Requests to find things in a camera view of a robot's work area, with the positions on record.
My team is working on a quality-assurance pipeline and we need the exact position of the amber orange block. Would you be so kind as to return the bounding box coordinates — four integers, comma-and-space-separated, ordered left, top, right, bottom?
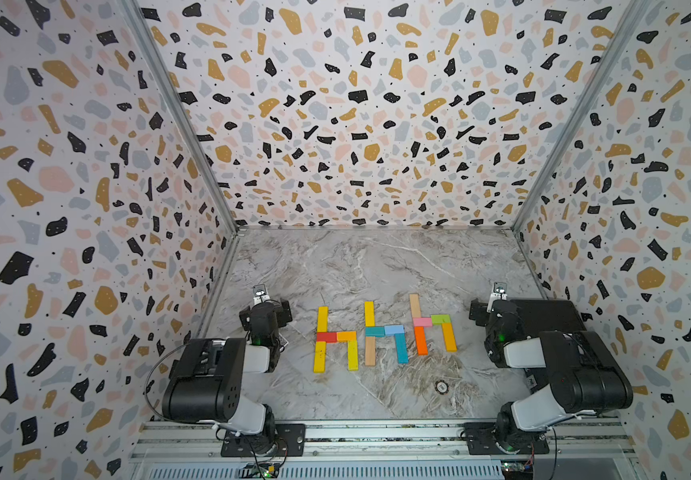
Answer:
441, 323, 457, 352

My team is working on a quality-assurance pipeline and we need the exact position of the long yellow block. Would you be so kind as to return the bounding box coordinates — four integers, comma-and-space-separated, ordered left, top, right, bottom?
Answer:
313, 341, 327, 374
317, 306, 329, 333

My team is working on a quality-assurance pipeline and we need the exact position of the red block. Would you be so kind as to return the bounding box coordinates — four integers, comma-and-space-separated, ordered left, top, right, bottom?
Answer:
316, 332, 339, 343

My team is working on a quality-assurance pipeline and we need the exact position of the green block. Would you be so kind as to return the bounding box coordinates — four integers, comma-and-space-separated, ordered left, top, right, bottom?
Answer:
431, 314, 451, 325

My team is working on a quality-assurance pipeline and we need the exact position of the small amber block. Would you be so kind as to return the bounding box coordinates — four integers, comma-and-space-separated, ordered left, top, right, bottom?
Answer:
337, 331, 357, 343

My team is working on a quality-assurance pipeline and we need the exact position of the pink block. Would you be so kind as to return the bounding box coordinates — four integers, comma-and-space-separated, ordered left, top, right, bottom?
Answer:
413, 317, 433, 328

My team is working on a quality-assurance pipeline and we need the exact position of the beige wooden block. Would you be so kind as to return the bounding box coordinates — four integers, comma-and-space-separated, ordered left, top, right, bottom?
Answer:
409, 293, 423, 319

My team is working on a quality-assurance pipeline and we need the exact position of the lime yellow block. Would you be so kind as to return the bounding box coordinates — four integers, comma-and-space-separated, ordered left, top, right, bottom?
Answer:
347, 340, 359, 371

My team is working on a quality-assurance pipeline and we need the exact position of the teal long block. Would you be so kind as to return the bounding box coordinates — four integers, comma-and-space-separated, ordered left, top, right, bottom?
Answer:
393, 333, 409, 365

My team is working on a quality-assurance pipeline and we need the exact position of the teal short block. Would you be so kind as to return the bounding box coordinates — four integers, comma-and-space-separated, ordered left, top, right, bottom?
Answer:
365, 326, 385, 338

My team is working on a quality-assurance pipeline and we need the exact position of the tan wooden block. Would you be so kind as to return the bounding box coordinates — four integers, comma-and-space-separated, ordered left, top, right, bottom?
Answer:
365, 336, 377, 367

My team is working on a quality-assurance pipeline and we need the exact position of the light blue block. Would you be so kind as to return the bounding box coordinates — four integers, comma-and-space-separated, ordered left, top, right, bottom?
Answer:
383, 325, 405, 336

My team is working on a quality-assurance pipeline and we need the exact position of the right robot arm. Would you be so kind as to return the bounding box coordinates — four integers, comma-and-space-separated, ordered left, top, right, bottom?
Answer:
469, 298, 633, 454

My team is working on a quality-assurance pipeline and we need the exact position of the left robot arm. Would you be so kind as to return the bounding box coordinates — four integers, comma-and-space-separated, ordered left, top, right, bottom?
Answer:
154, 295, 293, 442

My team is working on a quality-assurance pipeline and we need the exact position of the black case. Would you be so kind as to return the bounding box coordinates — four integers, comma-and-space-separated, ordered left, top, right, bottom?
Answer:
513, 299, 585, 337

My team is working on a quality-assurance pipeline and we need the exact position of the poker chip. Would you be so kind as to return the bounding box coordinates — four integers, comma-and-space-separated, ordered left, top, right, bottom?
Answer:
435, 380, 449, 395

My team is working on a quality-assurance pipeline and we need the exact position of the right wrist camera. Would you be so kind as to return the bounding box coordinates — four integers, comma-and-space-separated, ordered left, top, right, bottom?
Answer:
487, 282, 507, 312

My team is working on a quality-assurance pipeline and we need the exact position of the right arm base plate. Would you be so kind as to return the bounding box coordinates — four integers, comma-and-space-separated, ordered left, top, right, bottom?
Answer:
461, 422, 551, 456

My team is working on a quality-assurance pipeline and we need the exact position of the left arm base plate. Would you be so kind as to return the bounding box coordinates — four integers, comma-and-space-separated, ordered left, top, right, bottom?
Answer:
221, 423, 307, 458

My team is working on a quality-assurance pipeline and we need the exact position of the aluminium rail frame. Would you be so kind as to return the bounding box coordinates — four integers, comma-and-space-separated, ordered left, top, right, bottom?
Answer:
125, 418, 647, 479

